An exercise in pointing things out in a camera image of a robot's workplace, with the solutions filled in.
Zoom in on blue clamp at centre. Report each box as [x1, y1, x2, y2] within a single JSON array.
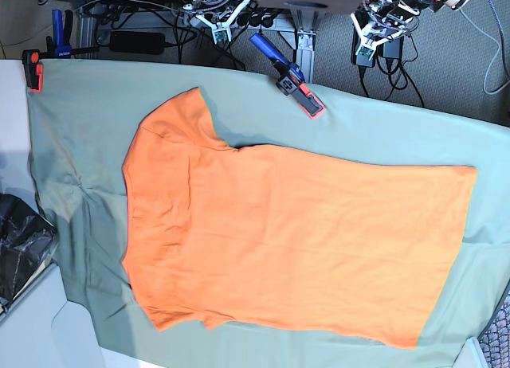
[[249, 33, 325, 119]]

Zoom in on aluminium frame post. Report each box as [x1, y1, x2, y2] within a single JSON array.
[[291, 10, 324, 83]]

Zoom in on blue clamp at left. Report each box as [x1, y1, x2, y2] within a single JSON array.
[[22, 10, 99, 92]]

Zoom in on blue clamp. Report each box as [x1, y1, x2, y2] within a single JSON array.
[[249, 33, 325, 119], [22, 10, 99, 92]]

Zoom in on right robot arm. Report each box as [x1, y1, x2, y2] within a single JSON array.
[[171, 0, 257, 45]]

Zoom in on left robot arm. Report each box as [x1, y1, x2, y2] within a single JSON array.
[[351, 0, 469, 68]]

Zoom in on black plastic bag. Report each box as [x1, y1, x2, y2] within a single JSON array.
[[1, 194, 57, 312]]

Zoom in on grey cable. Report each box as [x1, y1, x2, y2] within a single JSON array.
[[457, 0, 507, 95]]

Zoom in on black power brick left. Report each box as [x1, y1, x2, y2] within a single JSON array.
[[108, 31, 166, 55]]

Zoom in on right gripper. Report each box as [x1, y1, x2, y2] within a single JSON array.
[[186, 0, 254, 45]]

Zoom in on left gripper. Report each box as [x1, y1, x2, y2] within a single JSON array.
[[350, 0, 418, 68]]

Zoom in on black power adapter right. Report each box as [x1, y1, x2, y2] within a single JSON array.
[[380, 37, 404, 61]]

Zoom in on green table cloth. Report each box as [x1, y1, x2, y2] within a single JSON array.
[[27, 60, 509, 367]]

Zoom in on orange T-shirt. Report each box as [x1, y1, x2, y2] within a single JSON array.
[[123, 88, 477, 349]]

